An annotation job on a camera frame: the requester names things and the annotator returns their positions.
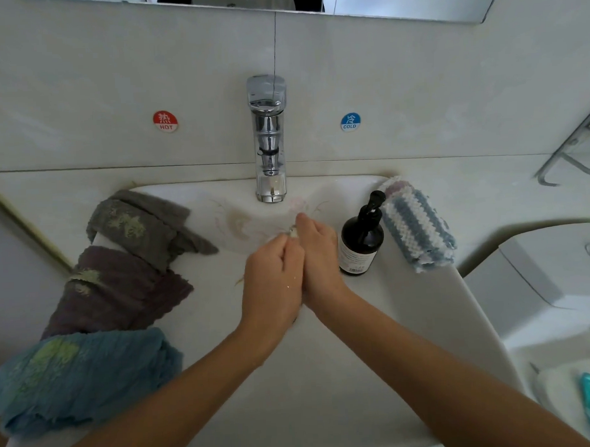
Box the white toilet lid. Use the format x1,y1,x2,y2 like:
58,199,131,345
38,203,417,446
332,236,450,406
531,355,590,447

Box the chrome faucet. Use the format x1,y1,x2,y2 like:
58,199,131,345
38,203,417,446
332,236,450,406
246,73,292,205

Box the wall mirror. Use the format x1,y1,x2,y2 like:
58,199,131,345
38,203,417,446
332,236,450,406
50,0,500,40

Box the brown cloth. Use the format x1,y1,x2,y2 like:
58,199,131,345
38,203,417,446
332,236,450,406
40,242,196,339

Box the person's left hand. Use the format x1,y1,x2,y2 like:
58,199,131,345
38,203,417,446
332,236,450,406
235,232,310,351

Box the blue stained cloth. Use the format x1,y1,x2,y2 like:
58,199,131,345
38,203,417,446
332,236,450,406
0,326,188,437

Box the black pump soap bottle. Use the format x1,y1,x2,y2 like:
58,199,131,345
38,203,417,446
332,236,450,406
335,189,390,277

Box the red round sticker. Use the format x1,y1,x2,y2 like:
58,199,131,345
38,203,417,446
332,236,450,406
152,109,180,133

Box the metal wall shelf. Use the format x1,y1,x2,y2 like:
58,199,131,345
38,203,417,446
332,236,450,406
534,105,590,187

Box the person's right hand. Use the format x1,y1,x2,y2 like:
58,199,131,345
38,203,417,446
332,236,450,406
293,211,364,323

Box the person's left forearm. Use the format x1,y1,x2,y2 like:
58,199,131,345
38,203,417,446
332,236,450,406
48,323,285,447

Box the white toilet tank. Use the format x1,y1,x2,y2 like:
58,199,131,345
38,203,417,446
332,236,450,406
462,222,590,351

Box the pink white striped cloth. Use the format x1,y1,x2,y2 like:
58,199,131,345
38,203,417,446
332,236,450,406
375,176,411,195

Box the person's right forearm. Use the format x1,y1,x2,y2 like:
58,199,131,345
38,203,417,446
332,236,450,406
317,280,590,447

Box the white ceramic sink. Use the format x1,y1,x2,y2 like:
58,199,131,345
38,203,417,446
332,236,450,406
0,169,528,447

